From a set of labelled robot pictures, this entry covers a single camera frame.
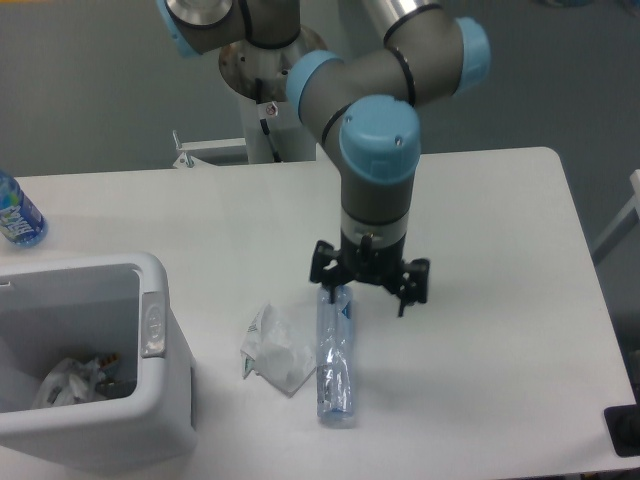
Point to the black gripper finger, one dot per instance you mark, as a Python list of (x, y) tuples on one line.
[(326, 268), (409, 282)]

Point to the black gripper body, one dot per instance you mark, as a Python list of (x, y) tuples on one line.
[(375, 266)]

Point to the clear plastic bottle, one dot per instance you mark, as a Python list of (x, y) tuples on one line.
[(334, 357)]

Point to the white paper wrapper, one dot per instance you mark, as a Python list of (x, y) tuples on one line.
[(280, 346)]

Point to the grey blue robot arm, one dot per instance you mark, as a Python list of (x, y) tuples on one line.
[(361, 113)]

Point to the trash inside can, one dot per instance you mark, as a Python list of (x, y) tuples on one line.
[(72, 382)]

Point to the white plastic trash can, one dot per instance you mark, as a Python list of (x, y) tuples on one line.
[(81, 308)]

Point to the black device at table edge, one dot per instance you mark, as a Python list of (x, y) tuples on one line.
[(623, 426)]

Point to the blue labelled water bottle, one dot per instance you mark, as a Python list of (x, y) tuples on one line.
[(22, 224)]

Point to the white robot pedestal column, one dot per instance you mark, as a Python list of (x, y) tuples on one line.
[(271, 127)]

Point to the white pedestal base frame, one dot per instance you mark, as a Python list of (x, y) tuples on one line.
[(226, 152)]

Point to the white frame at right edge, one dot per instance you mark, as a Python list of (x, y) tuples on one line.
[(620, 226)]

